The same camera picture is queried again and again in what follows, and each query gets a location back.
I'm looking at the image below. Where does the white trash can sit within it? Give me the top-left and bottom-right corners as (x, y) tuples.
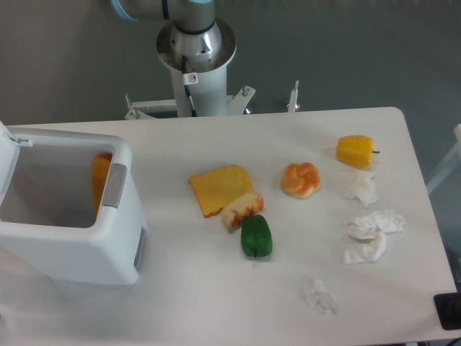
(1, 128), (148, 285)

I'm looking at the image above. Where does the white trash can lid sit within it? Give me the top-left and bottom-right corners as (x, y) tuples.
(0, 123), (33, 203)

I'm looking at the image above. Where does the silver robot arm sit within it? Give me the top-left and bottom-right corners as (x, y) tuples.
(110, 0), (215, 35)

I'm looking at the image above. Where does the yellow toast slice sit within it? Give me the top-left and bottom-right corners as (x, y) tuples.
(188, 164), (254, 218)

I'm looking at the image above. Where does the small bread loaf piece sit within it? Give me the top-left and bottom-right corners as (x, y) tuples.
(220, 191), (264, 233)

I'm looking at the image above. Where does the green bell pepper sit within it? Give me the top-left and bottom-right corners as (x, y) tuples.
(241, 215), (273, 258)

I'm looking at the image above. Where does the orange knotted bread roll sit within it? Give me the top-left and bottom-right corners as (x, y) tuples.
(280, 162), (322, 199)

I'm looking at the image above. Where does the yellow bell pepper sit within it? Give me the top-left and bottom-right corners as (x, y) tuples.
(336, 135), (379, 169)

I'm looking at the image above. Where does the crumpled white tissue upper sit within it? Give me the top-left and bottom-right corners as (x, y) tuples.
(344, 171), (378, 208)

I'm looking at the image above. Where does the crumpled white tissue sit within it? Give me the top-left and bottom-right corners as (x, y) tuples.
(302, 278), (338, 314)
(341, 233), (387, 265)
(344, 171), (378, 208)
(345, 209), (405, 241)

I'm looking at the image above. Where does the crumpled white tissue front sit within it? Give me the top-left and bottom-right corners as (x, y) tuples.
(302, 278), (338, 314)

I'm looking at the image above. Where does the crumpled white tissue middle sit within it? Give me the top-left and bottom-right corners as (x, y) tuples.
(345, 209), (405, 241)

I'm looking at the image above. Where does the crumpled white tissue lower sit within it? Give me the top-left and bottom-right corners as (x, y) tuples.
(341, 233), (387, 265)

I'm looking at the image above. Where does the black device at edge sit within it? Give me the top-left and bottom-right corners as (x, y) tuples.
(434, 293), (460, 330)

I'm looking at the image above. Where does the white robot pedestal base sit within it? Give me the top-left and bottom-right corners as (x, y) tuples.
(125, 19), (256, 120)

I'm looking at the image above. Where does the white upright post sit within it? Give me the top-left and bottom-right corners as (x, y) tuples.
(287, 80), (300, 113)

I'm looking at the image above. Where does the white table leg frame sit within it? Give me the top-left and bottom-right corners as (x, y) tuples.
(426, 124), (460, 195)

